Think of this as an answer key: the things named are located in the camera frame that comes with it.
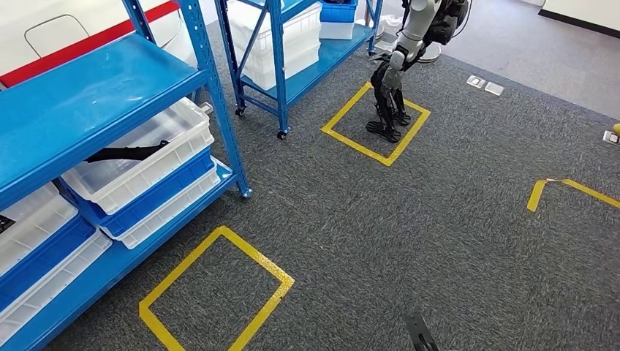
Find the silver and black humanoid robot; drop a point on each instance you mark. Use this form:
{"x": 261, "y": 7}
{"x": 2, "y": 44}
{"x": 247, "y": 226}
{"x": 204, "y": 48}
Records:
{"x": 416, "y": 29}

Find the silver floor outlet plate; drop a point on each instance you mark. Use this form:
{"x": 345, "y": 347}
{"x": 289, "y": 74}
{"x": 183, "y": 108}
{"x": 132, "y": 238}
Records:
{"x": 612, "y": 138}
{"x": 494, "y": 88}
{"x": 476, "y": 82}

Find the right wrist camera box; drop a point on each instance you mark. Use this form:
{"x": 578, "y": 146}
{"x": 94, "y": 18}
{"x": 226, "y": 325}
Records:
{"x": 419, "y": 332}

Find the blue metal shelf rack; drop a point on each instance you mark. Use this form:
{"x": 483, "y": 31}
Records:
{"x": 315, "y": 58}
{"x": 97, "y": 87}

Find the blue plastic bin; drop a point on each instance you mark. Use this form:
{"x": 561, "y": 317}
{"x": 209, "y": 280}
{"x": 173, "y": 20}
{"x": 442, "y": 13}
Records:
{"x": 160, "y": 191}
{"x": 43, "y": 261}
{"x": 339, "y": 12}

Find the yellow floor tape square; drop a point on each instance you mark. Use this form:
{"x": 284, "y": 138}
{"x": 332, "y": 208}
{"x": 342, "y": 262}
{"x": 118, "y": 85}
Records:
{"x": 348, "y": 140}
{"x": 261, "y": 264}

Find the white round stand base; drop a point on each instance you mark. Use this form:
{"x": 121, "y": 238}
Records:
{"x": 430, "y": 54}

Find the black plastic bracket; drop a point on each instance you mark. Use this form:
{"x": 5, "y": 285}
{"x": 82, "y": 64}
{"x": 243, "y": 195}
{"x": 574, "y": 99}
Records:
{"x": 121, "y": 153}
{"x": 6, "y": 224}

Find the white car with red stripe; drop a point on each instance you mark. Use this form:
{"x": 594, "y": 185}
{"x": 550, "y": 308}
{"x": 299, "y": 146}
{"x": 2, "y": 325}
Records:
{"x": 14, "y": 19}

